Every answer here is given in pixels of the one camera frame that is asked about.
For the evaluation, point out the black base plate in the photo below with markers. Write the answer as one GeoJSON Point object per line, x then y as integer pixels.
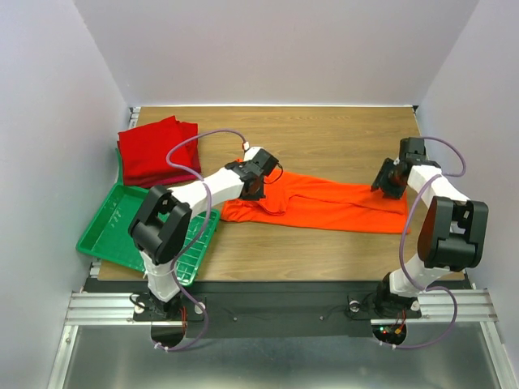
{"type": "Point", "coordinates": [242, 309]}

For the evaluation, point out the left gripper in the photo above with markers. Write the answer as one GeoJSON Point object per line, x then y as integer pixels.
{"type": "Point", "coordinates": [259, 196]}

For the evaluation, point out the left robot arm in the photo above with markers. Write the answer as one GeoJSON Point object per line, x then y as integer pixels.
{"type": "Point", "coordinates": [159, 228]}

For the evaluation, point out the folded dark red t shirt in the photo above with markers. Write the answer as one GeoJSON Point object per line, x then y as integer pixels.
{"type": "Point", "coordinates": [165, 179]}

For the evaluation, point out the green plastic tray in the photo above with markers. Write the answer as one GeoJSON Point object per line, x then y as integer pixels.
{"type": "Point", "coordinates": [107, 237]}

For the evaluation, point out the aluminium frame rail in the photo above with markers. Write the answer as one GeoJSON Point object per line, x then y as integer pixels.
{"type": "Point", "coordinates": [449, 344]}

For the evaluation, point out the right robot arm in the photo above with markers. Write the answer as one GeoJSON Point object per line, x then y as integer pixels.
{"type": "Point", "coordinates": [452, 234]}

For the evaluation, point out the orange t shirt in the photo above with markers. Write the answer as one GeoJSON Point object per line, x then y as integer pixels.
{"type": "Point", "coordinates": [303, 201]}

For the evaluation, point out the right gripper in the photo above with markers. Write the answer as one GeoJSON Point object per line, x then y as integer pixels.
{"type": "Point", "coordinates": [386, 185]}

